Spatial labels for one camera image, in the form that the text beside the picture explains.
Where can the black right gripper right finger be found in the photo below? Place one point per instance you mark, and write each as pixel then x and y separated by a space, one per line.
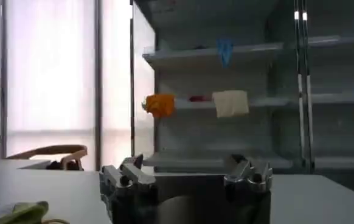
pixel 253 178

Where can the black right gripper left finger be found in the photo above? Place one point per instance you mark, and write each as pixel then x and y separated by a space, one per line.
pixel 134 176

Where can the green T-shirt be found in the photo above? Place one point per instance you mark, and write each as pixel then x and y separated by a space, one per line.
pixel 28 211

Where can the grey metal shelf rack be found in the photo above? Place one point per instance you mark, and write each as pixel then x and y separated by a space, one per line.
pixel 201 131

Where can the brown wooden chair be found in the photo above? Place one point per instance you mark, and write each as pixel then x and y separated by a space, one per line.
pixel 52 149

